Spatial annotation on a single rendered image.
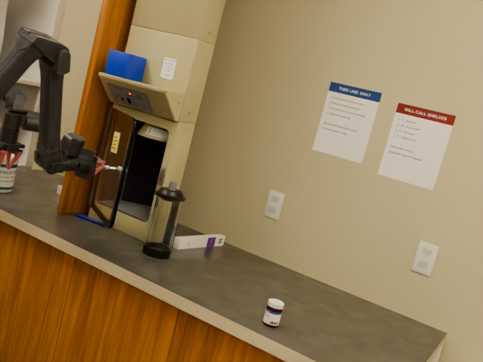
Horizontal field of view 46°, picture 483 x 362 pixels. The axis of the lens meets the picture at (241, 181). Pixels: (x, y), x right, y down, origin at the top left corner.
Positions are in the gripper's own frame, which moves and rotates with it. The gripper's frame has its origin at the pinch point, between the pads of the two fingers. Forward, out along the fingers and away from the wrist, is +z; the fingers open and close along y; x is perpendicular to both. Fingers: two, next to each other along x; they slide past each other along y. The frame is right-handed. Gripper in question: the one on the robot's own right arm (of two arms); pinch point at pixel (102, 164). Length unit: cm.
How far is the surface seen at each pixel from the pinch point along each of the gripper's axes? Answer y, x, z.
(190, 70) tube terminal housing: 39.9, -16.3, 16.0
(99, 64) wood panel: 33.8, 20.6, 9.6
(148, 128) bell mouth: 14.8, -1.9, 18.5
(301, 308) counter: -26, -79, 19
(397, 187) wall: 17, -88, 59
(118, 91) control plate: 25.9, 7.5, 8.6
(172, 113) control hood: 23.4, -16.3, 11.6
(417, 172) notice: 25, -94, 59
